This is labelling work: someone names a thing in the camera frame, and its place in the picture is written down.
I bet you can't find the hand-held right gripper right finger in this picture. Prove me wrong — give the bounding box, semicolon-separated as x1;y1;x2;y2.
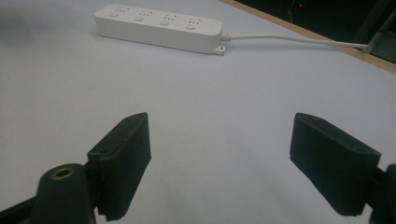
289;112;382;217

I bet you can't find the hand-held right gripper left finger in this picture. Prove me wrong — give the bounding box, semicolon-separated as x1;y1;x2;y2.
86;112;152;222

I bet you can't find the white power strip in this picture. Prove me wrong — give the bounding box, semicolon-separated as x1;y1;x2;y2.
93;4;227;57

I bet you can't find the dark metal stand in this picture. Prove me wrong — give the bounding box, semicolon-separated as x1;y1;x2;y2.
351;0;396;64

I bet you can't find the white power strip cable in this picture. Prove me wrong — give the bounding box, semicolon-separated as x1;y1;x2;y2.
220;32;370;50

